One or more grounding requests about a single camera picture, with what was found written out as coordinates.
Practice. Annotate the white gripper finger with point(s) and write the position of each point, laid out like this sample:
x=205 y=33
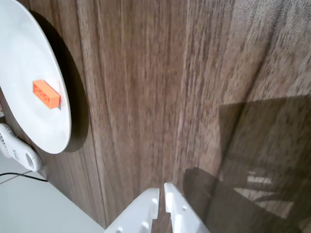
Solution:
x=141 y=213
x=182 y=213

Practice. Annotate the orange lego block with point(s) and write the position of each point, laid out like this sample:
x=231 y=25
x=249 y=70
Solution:
x=46 y=93

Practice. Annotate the white round plate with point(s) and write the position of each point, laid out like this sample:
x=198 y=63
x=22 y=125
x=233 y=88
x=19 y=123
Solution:
x=24 y=60

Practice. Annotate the small white handheld fan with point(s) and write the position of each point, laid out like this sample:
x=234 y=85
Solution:
x=22 y=153

